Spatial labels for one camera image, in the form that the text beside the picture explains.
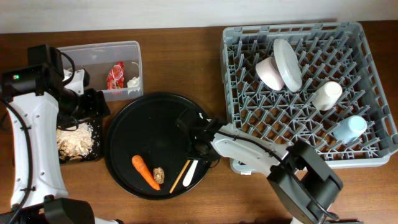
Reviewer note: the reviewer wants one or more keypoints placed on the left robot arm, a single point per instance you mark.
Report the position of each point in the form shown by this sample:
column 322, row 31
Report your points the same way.
column 40, row 100

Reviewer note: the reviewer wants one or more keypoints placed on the orange carrot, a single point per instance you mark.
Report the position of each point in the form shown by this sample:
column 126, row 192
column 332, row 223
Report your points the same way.
column 141, row 167

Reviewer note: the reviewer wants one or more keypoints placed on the grey plate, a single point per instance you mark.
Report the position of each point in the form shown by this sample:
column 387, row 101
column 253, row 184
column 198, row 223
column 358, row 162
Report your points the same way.
column 287, row 64

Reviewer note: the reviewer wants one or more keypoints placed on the brown walnut lump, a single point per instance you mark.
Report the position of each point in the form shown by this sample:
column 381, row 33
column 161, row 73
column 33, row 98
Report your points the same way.
column 159, row 175

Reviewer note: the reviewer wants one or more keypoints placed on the black rectangular tray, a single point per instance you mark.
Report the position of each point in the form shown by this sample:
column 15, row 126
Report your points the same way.
column 96, row 152

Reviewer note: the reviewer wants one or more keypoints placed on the white paper cup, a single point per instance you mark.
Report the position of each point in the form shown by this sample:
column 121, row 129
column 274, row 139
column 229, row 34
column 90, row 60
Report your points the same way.
column 327, row 96

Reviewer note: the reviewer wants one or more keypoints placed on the white tissue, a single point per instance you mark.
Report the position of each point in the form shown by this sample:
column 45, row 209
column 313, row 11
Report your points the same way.
column 134, row 83

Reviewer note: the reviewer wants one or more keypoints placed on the white plastic fork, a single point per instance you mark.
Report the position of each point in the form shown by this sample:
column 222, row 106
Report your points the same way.
column 189, row 175

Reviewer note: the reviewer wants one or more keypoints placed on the clear plastic bin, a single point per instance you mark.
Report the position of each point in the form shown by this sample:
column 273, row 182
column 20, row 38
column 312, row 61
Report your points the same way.
column 99, row 59

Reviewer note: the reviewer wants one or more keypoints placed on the red snack wrapper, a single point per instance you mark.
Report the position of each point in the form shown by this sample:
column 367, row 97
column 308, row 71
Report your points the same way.
column 115, row 79

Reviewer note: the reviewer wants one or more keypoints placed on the pink bowl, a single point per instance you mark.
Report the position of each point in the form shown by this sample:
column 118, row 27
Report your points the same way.
column 269, row 74

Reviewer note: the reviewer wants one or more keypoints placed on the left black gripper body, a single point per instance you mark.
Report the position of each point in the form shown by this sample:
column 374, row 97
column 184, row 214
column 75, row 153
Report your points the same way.
column 90, row 106

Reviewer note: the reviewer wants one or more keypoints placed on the rice and peanut shell scraps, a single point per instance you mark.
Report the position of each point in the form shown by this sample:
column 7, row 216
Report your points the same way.
column 75, row 143

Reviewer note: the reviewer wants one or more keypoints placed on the wooden chopstick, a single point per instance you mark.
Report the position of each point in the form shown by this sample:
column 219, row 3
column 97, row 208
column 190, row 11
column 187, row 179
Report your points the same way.
column 179, row 177

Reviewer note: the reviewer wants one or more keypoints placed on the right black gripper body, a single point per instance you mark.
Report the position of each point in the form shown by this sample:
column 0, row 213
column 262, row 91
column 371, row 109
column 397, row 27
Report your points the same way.
column 193, row 150

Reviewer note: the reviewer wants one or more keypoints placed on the round black tray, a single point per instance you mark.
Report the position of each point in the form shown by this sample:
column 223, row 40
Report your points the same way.
column 146, row 127

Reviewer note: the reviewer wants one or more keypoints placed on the grey dishwasher rack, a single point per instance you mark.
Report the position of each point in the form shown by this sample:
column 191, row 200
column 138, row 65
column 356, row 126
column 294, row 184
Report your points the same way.
column 326, row 52

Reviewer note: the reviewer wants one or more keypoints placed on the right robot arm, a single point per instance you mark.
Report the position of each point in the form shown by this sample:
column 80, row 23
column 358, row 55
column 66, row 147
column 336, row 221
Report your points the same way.
column 304, row 183

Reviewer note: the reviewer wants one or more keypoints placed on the blue cup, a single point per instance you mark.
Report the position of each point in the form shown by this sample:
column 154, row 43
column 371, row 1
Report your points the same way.
column 350, row 129

